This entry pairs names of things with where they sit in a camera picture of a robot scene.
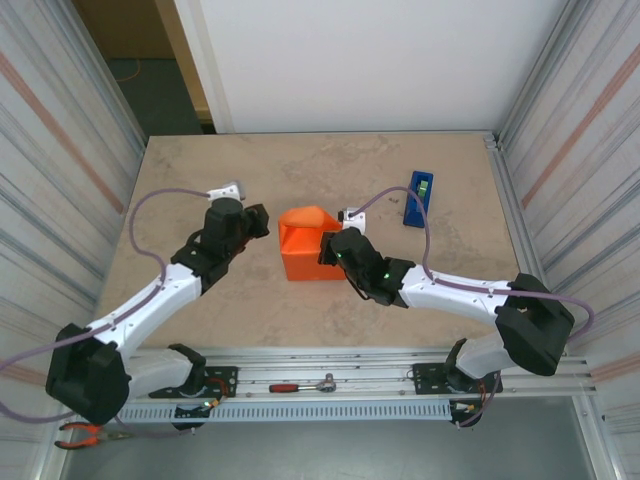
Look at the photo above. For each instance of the orange wrapping paper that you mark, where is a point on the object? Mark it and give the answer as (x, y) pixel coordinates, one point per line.
(300, 260)

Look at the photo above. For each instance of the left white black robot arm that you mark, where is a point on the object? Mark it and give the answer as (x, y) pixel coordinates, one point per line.
(150, 300)

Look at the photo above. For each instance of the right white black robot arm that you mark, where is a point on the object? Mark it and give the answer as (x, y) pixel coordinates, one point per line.
(450, 295)

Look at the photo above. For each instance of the blue tape dispenser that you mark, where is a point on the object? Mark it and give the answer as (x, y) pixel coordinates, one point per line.
(411, 212)

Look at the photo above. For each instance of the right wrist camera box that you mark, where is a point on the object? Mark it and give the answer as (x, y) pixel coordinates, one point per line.
(357, 220)

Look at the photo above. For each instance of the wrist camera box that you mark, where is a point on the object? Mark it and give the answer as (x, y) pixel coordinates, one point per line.
(225, 191)
(357, 220)

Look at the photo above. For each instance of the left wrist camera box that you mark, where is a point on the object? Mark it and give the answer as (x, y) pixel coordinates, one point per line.
(225, 191)

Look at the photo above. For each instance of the aluminium rail frame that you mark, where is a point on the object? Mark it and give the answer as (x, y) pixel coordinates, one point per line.
(350, 372)

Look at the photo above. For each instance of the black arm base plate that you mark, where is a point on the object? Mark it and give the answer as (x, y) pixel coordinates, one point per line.
(425, 375)
(225, 375)

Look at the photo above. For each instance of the brown wooden door frame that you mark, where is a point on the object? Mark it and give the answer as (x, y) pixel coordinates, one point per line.
(185, 60)

